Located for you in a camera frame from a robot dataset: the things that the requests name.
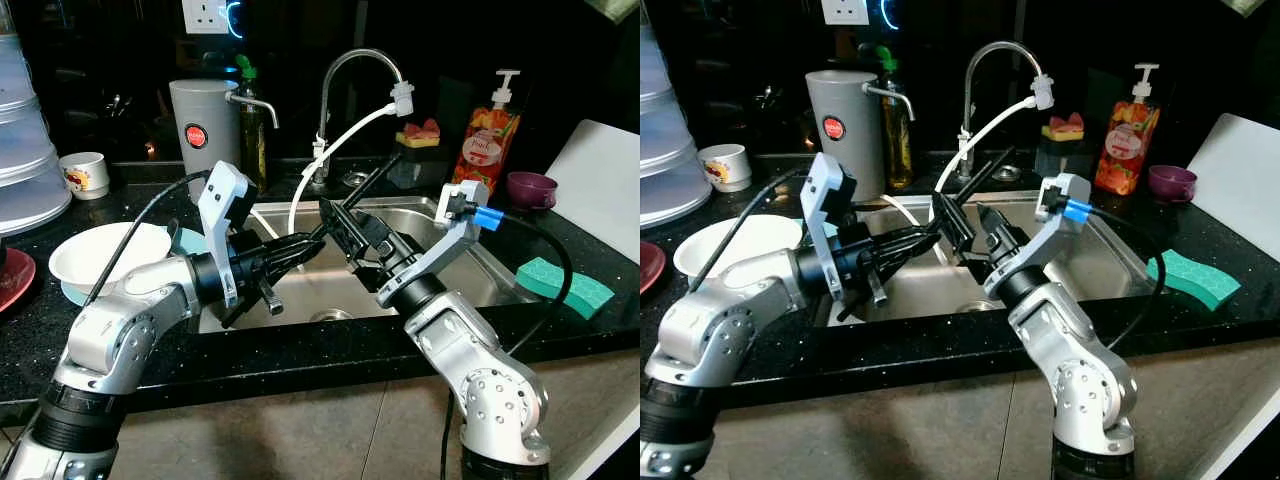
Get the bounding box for black sponge holder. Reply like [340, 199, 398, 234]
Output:
[388, 145, 449, 191]
[1035, 138, 1091, 183]

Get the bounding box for green sponge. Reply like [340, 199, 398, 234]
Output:
[515, 256, 617, 321]
[1145, 248, 1242, 312]

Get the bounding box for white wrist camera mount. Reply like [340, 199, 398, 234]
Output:
[998, 172, 1093, 297]
[799, 152, 860, 303]
[398, 180, 493, 297]
[196, 160, 260, 311]

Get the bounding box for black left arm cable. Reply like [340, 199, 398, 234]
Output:
[85, 170, 213, 306]
[688, 166, 813, 296]

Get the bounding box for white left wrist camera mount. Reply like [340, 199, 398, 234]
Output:
[196, 160, 260, 311]
[799, 152, 860, 303]

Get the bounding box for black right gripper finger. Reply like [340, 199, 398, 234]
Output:
[935, 192, 969, 246]
[972, 203, 1019, 243]
[320, 197, 353, 246]
[352, 210, 399, 249]

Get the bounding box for yellow red sponge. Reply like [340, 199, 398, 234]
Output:
[395, 118, 443, 151]
[1042, 112, 1086, 143]

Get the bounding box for black blue-plug right arm cable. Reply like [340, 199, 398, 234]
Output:
[440, 205, 576, 480]
[1062, 198, 1169, 353]

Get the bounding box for green-capped oil bottle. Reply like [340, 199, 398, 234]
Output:
[875, 45, 915, 191]
[233, 54, 270, 193]

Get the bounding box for white printed mug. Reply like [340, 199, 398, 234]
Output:
[697, 144, 753, 193]
[58, 152, 111, 201]

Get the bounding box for white cutting board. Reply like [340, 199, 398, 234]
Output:
[1185, 112, 1280, 266]
[545, 120, 641, 263]

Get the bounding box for white wall socket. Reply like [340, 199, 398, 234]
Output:
[182, 0, 231, 35]
[822, 0, 870, 26]

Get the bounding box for purple cup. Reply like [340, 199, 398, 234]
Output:
[1147, 164, 1198, 204]
[506, 171, 559, 211]

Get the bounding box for chrome gooseneck faucet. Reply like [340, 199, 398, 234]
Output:
[958, 40, 1056, 187]
[312, 47, 416, 193]

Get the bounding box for red plate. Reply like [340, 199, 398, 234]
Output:
[0, 247, 37, 314]
[640, 240, 666, 296]

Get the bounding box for stainless steel sink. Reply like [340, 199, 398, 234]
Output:
[815, 190, 1161, 327]
[198, 195, 541, 336]

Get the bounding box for grey water canister with tap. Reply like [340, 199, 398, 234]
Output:
[168, 78, 280, 206]
[805, 69, 917, 203]

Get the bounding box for light blue plate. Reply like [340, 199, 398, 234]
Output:
[60, 226, 208, 308]
[680, 218, 839, 289]

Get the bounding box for translucent stacked food covers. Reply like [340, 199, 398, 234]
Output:
[0, 30, 73, 236]
[640, 20, 713, 229]

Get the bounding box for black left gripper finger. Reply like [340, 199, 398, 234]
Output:
[878, 222, 946, 255]
[272, 244, 323, 277]
[270, 228, 333, 261]
[880, 238, 936, 271]

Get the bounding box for orange soap pump bottle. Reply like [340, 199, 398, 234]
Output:
[1093, 63, 1163, 197]
[452, 70, 523, 196]

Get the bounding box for black chopstick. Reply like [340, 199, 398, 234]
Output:
[220, 155, 403, 329]
[836, 148, 1015, 323]

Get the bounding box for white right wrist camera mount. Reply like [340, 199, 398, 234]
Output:
[398, 180, 493, 297]
[998, 172, 1093, 297]

